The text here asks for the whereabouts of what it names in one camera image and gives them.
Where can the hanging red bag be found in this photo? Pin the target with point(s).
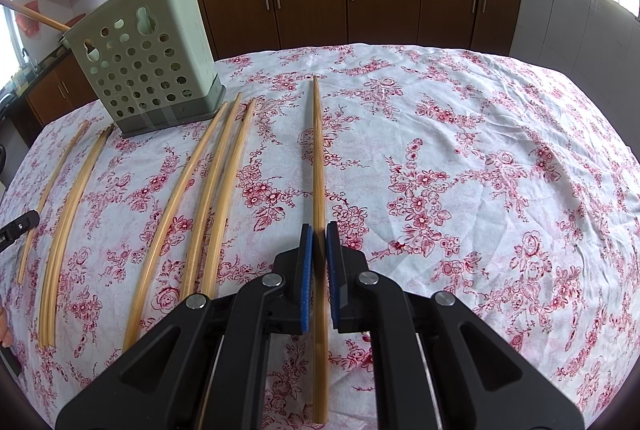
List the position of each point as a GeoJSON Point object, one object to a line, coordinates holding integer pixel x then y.
{"type": "Point", "coordinates": [30, 25]}

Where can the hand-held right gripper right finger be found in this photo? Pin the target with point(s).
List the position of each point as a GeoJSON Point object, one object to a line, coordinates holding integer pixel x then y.
{"type": "Point", "coordinates": [334, 280]}

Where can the person's left hand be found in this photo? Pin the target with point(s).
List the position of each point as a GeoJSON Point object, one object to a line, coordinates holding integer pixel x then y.
{"type": "Point", "coordinates": [4, 327]}

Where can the yellow bottle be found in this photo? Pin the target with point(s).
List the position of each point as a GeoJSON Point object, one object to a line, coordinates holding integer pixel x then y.
{"type": "Point", "coordinates": [20, 80]}

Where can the green perforated utensil holder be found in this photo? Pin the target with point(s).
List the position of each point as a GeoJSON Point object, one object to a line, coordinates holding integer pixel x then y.
{"type": "Point", "coordinates": [165, 34]}

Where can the red floral white tablecloth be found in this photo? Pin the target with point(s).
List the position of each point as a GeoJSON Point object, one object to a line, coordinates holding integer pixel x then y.
{"type": "Point", "coordinates": [450, 159]}

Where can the window above sink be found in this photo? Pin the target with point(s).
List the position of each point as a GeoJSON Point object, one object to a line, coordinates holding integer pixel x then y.
{"type": "Point", "coordinates": [10, 29]}

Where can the pair of chopsticks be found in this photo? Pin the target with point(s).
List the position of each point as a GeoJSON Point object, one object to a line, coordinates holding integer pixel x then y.
{"type": "Point", "coordinates": [44, 325]}

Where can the wooden chopstick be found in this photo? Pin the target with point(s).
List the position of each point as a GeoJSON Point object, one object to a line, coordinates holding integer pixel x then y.
{"type": "Point", "coordinates": [52, 325]}
{"type": "Point", "coordinates": [30, 13]}
{"type": "Point", "coordinates": [220, 222]}
{"type": "Point", "coordinates": [47, 201]}
{"type": "Point", "coordinates": [165, 230]}
{"type": "Point", "coordinates": [316, 159]}

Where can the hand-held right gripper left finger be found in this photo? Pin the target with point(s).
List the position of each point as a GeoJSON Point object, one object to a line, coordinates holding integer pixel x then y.
{"type": "Point", "coordinates": [306, 280]}

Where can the brown base cabinets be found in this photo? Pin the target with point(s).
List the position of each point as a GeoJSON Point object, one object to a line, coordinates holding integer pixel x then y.
{"type": "Point", "coordinates": [385, 9]}

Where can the metal faucet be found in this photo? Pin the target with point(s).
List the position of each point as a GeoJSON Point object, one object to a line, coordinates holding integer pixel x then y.
{"type": "Point", "coordinates": [26, 57]}

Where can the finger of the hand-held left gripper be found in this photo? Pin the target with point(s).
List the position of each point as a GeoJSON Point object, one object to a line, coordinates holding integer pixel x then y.
{"type": "Point", "coordinates": [17, 227]}

